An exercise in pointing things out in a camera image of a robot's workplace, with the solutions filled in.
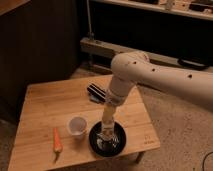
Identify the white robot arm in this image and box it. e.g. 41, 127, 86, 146
102, 51, 213, 128

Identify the white plastic cup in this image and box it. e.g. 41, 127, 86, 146
67, 116, 87, 139

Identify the vertical metal pole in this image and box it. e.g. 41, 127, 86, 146
86, 0, 94, 40

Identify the black handle on beam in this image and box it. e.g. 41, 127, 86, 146
177, 59, 210, 71

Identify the black ceramic bowl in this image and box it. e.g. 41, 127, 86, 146
89, 122, 126, 157

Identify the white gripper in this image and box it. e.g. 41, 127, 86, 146
101, 97, 123, 129

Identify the light wooden table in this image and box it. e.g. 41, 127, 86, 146
8, 75, 160, 171

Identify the black cable on floor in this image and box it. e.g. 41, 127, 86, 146
200, 150, 213, 171

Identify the black striped rectangular object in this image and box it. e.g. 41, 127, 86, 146
87, 83, 106, 102

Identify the orange carrot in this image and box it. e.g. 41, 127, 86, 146
53, 128, 63, 162

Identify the wooden shelf with items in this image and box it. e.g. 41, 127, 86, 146
93, 0, 213, 21

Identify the grey metal beam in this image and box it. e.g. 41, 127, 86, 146
79, 36, 213, 85

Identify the small white bottle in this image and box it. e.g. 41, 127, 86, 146
98, 124, 114, 142

